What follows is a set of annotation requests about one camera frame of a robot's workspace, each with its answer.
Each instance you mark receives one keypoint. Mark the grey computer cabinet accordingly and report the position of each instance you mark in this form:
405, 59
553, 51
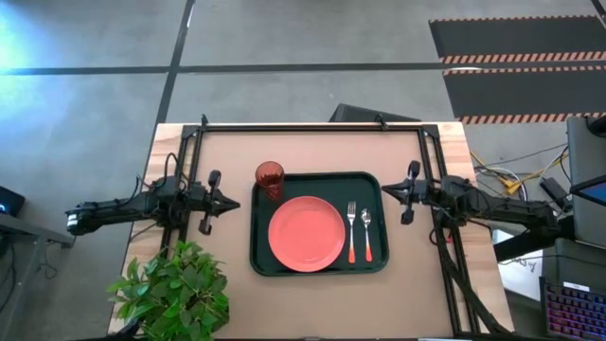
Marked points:
587, 147

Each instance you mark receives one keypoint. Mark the rainbow backlit keyboard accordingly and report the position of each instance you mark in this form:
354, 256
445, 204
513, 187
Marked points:
575, 312

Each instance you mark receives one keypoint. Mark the blue lit screen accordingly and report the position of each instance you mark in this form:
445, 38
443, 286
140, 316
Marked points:
594, 192

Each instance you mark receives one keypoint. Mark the black hazard-striped floor mat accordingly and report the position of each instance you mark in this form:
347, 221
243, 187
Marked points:
525, 92
516, 35

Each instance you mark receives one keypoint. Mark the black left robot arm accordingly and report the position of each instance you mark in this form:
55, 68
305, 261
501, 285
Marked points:
123, 208

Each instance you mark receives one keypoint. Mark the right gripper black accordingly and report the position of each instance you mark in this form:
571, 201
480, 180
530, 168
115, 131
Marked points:
421, 192

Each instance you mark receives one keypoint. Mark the grey side desk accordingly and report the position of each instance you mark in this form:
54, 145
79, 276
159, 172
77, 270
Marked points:
28, 232

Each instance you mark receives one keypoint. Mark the orange round plate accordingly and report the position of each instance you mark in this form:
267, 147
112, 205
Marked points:
307, 234

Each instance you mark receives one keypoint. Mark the black flat box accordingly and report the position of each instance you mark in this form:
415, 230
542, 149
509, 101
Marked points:
364, 113

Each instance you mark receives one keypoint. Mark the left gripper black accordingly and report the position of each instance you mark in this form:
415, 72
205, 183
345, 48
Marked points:
201, 201

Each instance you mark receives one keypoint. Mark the black power adapter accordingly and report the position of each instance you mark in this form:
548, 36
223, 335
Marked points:
553, 189

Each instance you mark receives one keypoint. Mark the green leafy potted plant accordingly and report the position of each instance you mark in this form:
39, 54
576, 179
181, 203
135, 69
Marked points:
175, 293

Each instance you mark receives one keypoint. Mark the small black clamp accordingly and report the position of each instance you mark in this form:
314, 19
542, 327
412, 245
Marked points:
381, 122
204, 120

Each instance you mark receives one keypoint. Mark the black electronic device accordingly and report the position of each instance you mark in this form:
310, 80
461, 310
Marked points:
10, 201

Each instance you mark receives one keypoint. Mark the dark green plastic tray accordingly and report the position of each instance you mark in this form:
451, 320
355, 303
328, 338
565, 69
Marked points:
374, 189

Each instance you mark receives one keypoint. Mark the tan tabletop mat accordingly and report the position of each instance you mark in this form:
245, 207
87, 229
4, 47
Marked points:
308, 151

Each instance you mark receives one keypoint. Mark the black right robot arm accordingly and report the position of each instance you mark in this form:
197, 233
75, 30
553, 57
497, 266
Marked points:
502, 208

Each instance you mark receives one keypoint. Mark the black aluminium table frame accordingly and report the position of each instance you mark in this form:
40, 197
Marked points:
308, 127

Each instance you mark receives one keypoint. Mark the red translucent faceted cup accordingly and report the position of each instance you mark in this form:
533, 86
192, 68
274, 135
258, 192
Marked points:
270, 179

